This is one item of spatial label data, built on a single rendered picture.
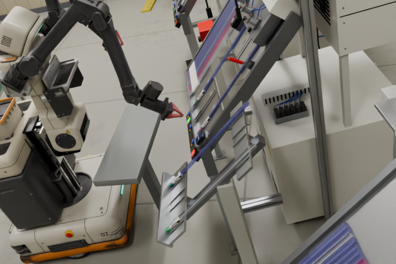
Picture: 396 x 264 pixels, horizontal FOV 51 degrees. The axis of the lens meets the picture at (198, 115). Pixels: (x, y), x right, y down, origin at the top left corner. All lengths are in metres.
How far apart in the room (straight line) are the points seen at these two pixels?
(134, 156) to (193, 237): 0.62
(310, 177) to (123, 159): 0.92
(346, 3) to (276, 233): 1.29
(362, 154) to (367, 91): 0.30
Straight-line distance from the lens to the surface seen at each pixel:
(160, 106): 1.84
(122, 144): 2.25
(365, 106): 2.08
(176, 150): 3.01
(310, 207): 2.27
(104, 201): 2.49
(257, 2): 1.76
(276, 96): 2.13
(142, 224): 2.65
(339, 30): 1.67
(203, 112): 1.97
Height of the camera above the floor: 1.93
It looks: 36 degrees down
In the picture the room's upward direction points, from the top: 18 degrees counter-clockwise
